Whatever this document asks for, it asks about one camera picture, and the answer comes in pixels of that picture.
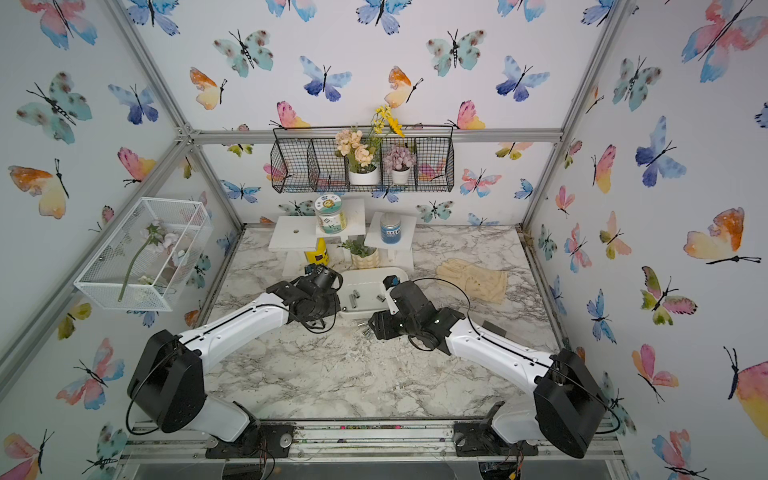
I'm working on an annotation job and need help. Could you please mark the purple flowers in white pot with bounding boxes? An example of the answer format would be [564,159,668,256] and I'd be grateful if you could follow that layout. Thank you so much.
[383,145,417,185]

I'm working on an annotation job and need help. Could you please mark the artificial pink flower stem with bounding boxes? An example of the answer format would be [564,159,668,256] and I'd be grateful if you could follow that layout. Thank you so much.
[117,220,180,302]

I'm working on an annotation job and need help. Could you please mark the small potted green plant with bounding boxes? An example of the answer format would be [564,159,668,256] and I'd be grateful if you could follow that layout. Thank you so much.
[341,236,381,270]

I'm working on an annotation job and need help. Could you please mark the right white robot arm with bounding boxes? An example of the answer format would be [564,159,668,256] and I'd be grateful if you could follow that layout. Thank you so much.
[368,275,610,459]

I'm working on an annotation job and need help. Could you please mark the yellow artificial flower sprig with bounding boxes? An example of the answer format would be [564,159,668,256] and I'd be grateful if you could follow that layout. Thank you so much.
[371,105,405,137]

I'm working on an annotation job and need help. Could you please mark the aluminium front rail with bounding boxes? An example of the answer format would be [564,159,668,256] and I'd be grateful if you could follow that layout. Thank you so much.
[119,417,625,464]

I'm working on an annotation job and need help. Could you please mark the white tiered display stand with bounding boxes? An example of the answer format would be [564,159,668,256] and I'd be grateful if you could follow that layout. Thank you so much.
[268,199,416,277]

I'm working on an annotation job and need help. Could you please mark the long chrome hex socket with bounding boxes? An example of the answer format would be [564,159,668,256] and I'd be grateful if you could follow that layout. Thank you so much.
[349,290,360,309]

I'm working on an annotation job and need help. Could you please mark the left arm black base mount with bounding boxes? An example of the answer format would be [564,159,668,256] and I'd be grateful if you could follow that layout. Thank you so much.
[205,403,296,460]

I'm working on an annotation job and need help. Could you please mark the black wire wall basket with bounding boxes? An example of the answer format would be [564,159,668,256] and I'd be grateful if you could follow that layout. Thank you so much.
[265,124,455,194]

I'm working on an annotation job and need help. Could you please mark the peach flowers in white pot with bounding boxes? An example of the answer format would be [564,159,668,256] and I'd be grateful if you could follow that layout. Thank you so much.
[335,129,382,187]

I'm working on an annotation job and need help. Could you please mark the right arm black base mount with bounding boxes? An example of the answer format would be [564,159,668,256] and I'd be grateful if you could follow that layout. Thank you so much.
[452,401,539,457]

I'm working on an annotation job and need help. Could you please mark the white mesh wall box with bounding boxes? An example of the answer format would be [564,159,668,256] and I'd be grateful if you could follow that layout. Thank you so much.
[74,197,213,312]

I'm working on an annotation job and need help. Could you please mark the white plastic storage box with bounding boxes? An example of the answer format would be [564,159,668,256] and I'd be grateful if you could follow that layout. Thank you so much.
[338,267,408,320]

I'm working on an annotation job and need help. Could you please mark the blue can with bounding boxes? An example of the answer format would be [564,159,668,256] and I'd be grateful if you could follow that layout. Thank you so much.
[379,212,402,245]

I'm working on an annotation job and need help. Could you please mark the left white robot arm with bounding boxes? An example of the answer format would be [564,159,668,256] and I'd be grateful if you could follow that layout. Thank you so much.
[127,264,344,443]

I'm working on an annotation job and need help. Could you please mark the green lidded white jar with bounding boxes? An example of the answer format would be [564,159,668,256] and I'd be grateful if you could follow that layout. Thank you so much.
[314,193,347,235]

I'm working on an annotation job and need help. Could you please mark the beige work glove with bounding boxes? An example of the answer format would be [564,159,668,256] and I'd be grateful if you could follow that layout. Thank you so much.
[436,259,508,304]

